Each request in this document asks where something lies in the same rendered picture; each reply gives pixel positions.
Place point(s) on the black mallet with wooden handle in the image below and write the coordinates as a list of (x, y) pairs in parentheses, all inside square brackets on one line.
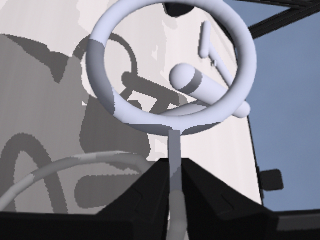
[(177, 9)]

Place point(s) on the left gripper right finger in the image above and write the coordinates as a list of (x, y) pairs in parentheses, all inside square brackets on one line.
[(216, 211)]

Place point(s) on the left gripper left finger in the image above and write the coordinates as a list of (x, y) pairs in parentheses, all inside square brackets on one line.
[(147, 198)]

